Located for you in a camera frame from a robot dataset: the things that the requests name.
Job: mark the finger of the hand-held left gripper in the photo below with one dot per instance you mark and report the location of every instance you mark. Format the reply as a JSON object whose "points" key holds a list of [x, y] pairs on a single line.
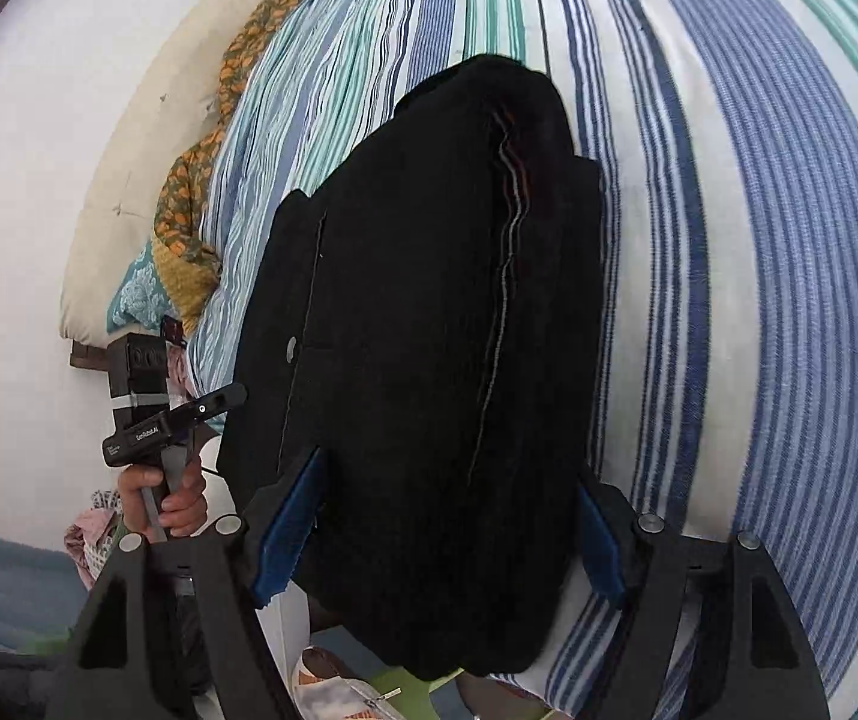
{"points": [[208, 405]]}

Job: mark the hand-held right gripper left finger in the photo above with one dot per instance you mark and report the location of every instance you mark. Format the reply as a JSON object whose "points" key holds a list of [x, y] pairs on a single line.
{"points": [[286, 532]]}

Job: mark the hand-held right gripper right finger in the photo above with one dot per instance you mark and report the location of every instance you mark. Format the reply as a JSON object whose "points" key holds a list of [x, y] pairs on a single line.
{"points": [[601, 547]]}

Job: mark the black pants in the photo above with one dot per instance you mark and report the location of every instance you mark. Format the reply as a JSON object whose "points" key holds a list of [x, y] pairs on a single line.
{"points": [[414, 360]]}

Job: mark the person's left hand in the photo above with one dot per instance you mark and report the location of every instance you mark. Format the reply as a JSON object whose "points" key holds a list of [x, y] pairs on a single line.
{"points": [[178, 506]]}

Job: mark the teal patterned pillow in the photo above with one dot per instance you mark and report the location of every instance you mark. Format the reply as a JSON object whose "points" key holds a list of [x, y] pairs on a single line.
{"points": [[133, 292]]}

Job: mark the white and brown bag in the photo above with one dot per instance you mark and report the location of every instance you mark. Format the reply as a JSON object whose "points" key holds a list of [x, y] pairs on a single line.
{"points": [[331, 686]]}

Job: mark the pink floral cloth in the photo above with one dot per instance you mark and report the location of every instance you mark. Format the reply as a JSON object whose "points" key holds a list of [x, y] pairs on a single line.
{"points": [[91, 540]]}

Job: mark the orange floral cloth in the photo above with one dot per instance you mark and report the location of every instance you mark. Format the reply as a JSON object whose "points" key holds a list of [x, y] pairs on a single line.
{"points": [[189, 210]]}

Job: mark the green flat object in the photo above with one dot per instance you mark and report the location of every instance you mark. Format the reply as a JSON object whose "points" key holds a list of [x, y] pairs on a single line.
{"points": [[414, 694]]}

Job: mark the blue blanket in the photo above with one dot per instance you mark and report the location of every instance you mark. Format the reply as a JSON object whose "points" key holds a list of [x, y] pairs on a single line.
{"points": [[1, 585]]}

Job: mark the striped bed sheet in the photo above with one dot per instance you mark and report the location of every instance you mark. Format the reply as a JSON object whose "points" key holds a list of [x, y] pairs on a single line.
{"points": [[736, 240]]}

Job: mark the wooden bed frame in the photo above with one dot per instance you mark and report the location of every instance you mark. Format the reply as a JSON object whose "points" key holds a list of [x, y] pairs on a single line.
{"points": [[88, 354]]}

